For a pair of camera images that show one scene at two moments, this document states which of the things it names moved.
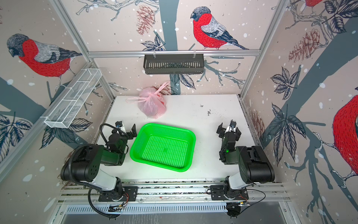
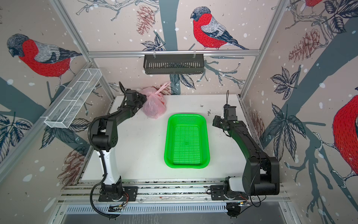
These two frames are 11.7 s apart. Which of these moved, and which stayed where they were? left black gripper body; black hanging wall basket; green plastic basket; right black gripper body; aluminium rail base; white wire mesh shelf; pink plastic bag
Moved: right black gripper body; green plastic basket; left black gripper body
Stayed: white wire mesh shelf; black hanging wall basket; pink plastic bag; aluminium rail base
